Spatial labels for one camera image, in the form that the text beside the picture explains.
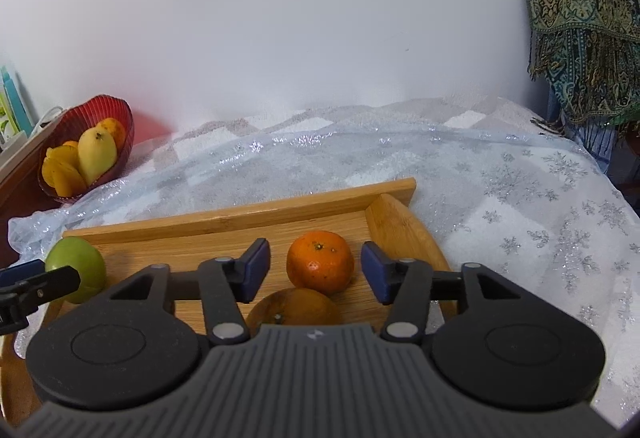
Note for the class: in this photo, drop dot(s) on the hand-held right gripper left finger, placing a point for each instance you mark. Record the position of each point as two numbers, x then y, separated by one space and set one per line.
255 268

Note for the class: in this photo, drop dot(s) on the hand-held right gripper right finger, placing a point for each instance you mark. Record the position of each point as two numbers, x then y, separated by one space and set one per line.
375 270

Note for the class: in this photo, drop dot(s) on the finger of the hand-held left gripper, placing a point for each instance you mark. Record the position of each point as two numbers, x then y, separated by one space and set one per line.
20 272
55 282

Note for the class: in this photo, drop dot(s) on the green apple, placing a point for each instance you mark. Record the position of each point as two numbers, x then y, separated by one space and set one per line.
80 257

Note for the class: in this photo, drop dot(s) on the mandarin orange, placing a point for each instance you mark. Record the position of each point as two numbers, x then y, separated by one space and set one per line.
320 263

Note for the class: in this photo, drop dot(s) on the wooden tray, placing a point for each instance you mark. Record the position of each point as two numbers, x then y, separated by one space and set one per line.
200 238

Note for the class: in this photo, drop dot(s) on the large orange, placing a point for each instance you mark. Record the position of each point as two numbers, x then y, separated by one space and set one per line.
305 309

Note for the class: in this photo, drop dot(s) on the wooden cabinet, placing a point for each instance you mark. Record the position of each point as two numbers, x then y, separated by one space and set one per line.
20 190

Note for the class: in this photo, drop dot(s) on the yellow starfruit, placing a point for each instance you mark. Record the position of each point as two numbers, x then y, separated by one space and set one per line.
61 172

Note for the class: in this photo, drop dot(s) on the yellow mango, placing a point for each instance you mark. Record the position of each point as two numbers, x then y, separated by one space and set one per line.
96 154

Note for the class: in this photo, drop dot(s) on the small orange in bowl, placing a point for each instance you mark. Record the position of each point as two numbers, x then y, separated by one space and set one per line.
115 128

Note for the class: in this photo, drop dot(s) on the red fruit bowl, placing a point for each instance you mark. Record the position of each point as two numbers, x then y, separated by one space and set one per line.
122 116

